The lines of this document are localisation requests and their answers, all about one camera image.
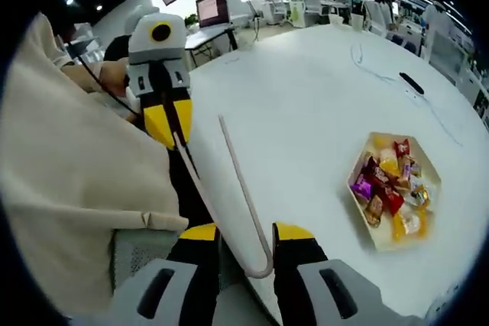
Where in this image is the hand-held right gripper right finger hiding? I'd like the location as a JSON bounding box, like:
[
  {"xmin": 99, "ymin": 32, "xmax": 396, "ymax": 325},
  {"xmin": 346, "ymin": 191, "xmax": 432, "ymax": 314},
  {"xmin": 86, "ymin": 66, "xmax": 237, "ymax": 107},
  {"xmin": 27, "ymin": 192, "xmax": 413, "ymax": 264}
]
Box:
[{"xmin": 270, "ymin": 221, "xmax": 384, "ymax": 321}]

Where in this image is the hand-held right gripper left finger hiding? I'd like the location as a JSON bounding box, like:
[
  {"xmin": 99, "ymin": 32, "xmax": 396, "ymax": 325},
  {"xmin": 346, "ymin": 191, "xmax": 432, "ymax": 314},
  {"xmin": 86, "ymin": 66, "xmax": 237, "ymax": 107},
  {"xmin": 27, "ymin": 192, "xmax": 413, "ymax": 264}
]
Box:
[{"xmin": 110, "ymin": 222, "xmax": 223, "ymax": 321}]

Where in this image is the yellow pastry food packet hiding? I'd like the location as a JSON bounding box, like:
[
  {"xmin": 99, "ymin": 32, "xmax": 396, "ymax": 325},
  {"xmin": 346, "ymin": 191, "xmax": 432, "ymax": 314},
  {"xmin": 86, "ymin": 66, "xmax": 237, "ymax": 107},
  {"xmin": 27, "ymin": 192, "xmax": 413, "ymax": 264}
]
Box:
[
  {"xmin": 392, "ymin": 209, "xmax": 428, "ymax": 243},
  {"xmin": 380, "ymin": 157, "xmax": 402, "ymax": 176}
]

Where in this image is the cream hexagonal food container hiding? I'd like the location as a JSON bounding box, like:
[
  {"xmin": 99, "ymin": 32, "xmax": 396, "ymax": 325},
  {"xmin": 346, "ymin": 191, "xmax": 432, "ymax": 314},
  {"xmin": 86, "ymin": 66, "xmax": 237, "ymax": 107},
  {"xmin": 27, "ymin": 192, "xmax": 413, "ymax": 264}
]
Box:
[{"xmin": 345, "ymin": 131, "xmax": 442, "ymax": 253}]

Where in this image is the person's left hand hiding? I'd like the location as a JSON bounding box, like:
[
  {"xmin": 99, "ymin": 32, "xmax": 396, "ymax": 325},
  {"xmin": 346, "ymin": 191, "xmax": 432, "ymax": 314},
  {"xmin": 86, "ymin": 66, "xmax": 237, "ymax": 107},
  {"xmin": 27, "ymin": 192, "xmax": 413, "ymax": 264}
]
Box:
[{"xmin": 99, "ymin": 56, "xmax": 134, "ymax": 98}]

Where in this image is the grey mesh chair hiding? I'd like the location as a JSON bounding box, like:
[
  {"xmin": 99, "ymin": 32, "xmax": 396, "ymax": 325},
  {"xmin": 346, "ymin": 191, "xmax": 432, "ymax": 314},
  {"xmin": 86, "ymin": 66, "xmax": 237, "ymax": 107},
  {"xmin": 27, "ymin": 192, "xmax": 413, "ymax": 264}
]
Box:
[{"xmin": 110, "ymin": 228, "xmax": 184, "ymax": 291}]

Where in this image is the laptop stand table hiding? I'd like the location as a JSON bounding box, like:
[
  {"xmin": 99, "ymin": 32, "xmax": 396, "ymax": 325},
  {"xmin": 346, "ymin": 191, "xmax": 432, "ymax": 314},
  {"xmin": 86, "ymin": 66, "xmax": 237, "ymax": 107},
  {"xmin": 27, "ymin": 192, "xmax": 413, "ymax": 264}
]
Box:
[{"xmin": 185, "ymin": 24, "xmax": 240, "ymax": 68}]

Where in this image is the open laptop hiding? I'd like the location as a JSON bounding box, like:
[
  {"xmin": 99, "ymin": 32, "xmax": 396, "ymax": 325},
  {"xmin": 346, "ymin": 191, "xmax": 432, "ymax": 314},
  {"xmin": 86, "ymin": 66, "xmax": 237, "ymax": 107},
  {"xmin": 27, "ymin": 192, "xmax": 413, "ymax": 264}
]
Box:
[{"xmin": 195, "ymin": 0, "xmax": 233, "ymax": 30}]

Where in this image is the person wearing headset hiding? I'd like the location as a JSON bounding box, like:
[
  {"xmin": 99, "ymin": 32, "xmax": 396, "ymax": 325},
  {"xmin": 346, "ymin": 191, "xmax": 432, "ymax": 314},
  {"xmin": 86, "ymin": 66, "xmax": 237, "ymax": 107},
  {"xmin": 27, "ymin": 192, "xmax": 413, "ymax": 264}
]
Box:
[{"xmin": 0, "ymin": 12, "xmax": 190, "ymax": 304}]

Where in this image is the black marker pen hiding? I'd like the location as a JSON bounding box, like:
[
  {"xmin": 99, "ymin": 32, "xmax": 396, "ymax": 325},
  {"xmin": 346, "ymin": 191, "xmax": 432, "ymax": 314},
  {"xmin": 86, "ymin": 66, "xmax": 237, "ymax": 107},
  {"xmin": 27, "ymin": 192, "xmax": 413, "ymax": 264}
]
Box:
[{"xmin": 399, "ymin": 72, "xmax": 425, "ymax": 95}]

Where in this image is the white mesh cabinet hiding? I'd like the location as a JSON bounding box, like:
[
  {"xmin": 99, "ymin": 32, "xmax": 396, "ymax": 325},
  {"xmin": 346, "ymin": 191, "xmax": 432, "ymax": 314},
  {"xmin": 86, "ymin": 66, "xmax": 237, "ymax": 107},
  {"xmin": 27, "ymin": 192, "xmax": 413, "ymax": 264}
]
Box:
[{"xmin": 423, "ymin": 30, "xmax": 465, "ymax": 75}]

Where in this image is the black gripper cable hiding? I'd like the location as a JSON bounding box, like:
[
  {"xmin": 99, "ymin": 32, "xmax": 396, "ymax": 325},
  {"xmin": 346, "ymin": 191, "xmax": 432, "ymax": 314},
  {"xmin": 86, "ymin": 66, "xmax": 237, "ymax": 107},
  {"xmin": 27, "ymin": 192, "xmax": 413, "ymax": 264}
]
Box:
[{"xmin": 70, "ymin": 45, "xmax": 141, "ymax": 117}]

